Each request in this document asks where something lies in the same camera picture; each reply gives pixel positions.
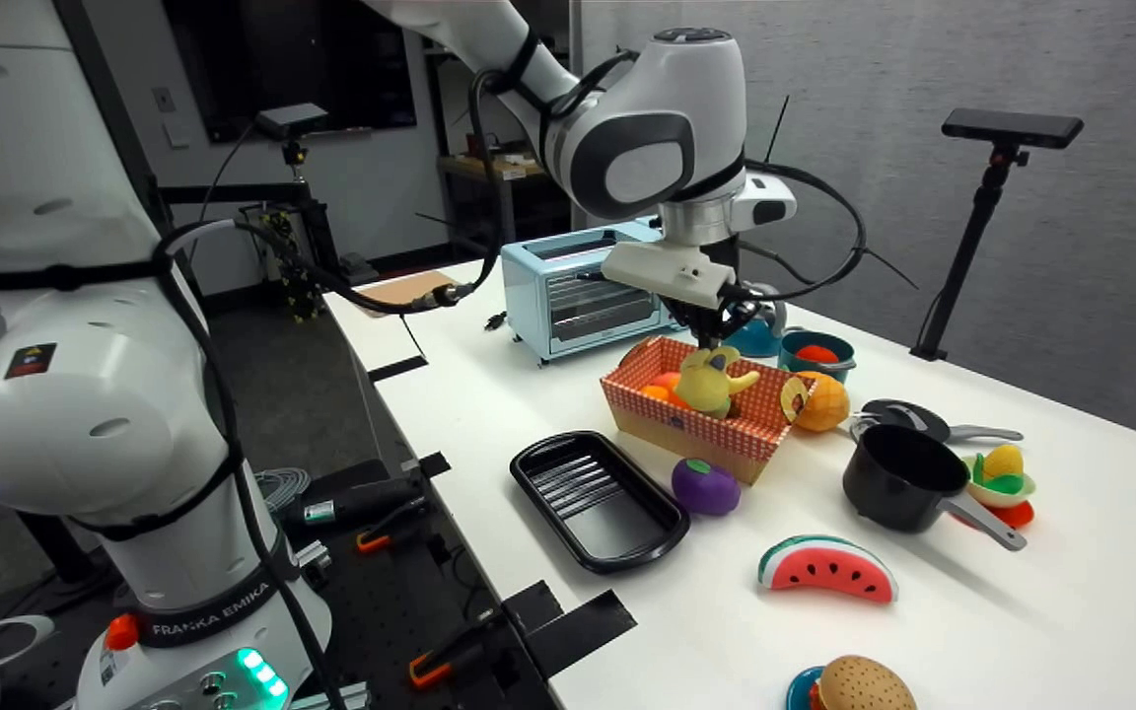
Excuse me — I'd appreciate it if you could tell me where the orange patterned cardboard box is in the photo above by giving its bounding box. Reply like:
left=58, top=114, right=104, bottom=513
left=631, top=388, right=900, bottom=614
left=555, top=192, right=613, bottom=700
left=595, top=334, right=795, bottom=490

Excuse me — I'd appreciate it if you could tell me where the red tomato plushie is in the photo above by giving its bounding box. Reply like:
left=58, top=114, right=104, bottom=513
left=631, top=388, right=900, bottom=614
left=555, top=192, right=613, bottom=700
left=793, top=341, right=843, bottom=371

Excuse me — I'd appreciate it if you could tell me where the small dark grey pan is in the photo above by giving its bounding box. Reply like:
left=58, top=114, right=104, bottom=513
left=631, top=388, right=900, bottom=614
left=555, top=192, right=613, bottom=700
left=858, top=394, right=1031, bottom=450

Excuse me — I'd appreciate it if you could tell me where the light blue toaster oven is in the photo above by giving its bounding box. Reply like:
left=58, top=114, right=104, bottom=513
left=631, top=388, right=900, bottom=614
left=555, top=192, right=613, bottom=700
left=498, top=215, right=682, bottom=367

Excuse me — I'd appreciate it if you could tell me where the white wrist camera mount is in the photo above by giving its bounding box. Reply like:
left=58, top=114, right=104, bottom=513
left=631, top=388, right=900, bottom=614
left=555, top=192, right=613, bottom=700
left=595, top=236, right=740, bottom=317

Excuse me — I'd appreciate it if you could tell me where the teal toy pot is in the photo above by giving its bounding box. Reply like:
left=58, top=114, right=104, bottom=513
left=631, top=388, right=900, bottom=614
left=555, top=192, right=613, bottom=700
left=778, top=329, right=858, bottom=388

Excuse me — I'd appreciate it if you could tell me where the black saucepan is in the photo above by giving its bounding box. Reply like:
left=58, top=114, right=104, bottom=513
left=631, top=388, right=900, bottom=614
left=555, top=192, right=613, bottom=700
left=840, top=424, right=1035, bottom=558

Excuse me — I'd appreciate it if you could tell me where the orange red plushie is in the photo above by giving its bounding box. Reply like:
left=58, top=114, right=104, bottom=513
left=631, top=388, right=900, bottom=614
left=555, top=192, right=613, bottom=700
left=631, top=371, right=686, bottom=412

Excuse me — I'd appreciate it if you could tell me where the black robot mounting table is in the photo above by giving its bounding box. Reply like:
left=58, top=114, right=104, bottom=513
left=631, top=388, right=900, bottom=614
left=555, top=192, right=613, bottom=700
left=205, top=279, right=641, bottom=710

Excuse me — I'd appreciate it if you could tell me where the black camera on stand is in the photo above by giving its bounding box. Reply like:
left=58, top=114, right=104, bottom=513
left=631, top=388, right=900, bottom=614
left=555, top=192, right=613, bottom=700
left=238, top=100, right=344, bottom=320
left=906, top=107, right=1089, bottom=365

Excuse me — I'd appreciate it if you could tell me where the red emergency button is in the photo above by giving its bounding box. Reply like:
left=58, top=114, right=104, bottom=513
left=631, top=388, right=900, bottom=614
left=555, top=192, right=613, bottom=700
left=104, top=613, right=146, bottom=655

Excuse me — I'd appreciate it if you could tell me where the purple plum plushie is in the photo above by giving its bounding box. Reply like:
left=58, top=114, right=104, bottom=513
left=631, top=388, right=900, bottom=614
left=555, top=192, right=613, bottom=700
left=668, top=453, right=747, bottom=522

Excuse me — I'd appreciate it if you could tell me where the wooden cabinet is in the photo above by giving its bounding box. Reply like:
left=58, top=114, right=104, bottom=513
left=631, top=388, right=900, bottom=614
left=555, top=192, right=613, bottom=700
left=440, top=152, right=560, bottom=253

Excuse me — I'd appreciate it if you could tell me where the yellow banana plushie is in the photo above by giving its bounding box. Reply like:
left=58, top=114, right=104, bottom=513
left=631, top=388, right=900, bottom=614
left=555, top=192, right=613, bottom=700
left=674, top=344, right=766, bottom=424

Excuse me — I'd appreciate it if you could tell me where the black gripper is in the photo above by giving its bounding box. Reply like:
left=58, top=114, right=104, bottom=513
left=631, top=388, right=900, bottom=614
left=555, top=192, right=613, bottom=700
left=659, top=290, right=770, bottom=359

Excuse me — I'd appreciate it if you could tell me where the watermelon slice plushie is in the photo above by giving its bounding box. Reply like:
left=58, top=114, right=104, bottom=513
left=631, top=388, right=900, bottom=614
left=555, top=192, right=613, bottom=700
left=755, top=532, right=900, bottom=607

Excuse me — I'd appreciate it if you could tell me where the burger plushie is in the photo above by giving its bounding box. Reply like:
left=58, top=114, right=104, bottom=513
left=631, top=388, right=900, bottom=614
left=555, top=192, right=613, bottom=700
left=807, top=651, right=920, bottom=710

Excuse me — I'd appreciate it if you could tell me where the orange fruit plushie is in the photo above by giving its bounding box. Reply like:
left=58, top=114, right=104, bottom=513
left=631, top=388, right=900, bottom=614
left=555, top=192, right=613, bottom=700
left=778, top=367, right=851, bottom=438

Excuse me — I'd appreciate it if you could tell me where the black monitor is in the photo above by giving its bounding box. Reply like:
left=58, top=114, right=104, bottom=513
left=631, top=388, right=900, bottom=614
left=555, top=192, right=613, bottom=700
left=156, top=0, right=422, bottom=145

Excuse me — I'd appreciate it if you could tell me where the brown wooden board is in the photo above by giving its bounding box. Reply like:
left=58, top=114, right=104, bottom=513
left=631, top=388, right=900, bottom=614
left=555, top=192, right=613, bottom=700
left=352, top=270, right=463, bottom=311

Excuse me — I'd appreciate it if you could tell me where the black clamp plate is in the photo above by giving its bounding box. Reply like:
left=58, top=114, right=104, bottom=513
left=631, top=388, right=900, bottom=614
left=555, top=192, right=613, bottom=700
left=503, top=582, right=641, bottom=684

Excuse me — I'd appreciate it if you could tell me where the orange handled clamp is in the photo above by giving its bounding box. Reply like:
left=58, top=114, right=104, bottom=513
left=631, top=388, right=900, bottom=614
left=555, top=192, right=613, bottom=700
left=352, top=490, right=440, bottom=562
left=401, top=614, right=503, bottom=696

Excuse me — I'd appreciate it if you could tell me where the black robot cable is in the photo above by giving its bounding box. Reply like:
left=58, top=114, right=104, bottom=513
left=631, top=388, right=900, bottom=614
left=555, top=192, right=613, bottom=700
left=150, top=211, right=598, bottom=320

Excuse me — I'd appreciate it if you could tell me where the black grill tray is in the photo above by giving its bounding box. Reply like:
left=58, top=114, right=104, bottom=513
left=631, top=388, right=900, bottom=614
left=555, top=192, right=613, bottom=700
left=503, top=428, right=694, bottom=582

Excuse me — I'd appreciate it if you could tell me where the yellow green red toy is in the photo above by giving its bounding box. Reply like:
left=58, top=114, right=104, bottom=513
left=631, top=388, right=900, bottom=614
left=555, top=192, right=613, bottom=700
left=961, top=444, right=1040, bottom=532

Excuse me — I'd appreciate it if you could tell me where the black hand tool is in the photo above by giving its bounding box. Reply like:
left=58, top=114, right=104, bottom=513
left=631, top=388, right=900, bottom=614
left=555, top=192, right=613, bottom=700
left=279, top=474, right=427, bottom=532

